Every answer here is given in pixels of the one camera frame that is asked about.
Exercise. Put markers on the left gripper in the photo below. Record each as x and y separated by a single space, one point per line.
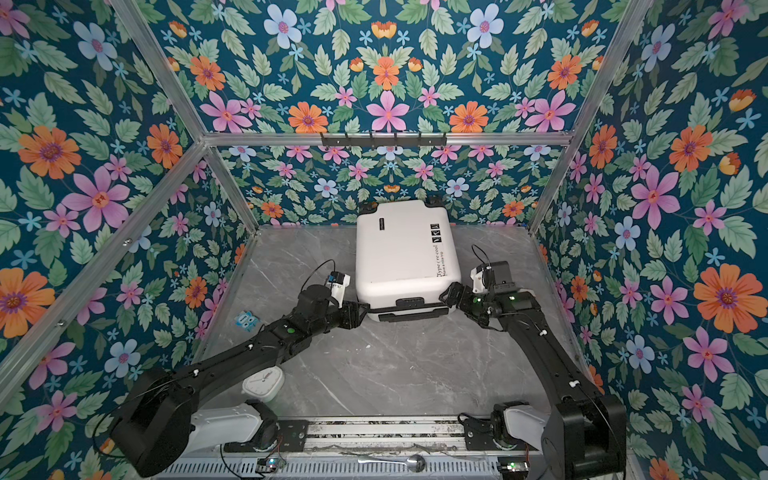
352 313

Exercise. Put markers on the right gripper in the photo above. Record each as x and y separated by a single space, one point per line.
454 290

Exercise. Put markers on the black suitcase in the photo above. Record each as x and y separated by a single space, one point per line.
405 260

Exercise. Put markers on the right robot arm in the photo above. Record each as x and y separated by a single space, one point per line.
583 436

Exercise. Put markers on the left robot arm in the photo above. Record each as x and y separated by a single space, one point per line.
153 425

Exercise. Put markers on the small blue patterned box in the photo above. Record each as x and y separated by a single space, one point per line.
247 321

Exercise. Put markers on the white square clock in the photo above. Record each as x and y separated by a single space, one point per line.
265 384

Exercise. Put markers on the metal spoon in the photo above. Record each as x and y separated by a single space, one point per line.
414 463

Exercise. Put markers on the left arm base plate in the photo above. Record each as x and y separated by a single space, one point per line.
281 435

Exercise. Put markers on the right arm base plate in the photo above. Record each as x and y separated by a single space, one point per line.
479 435

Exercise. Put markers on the aluminium frame rail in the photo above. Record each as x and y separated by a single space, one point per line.
461 139

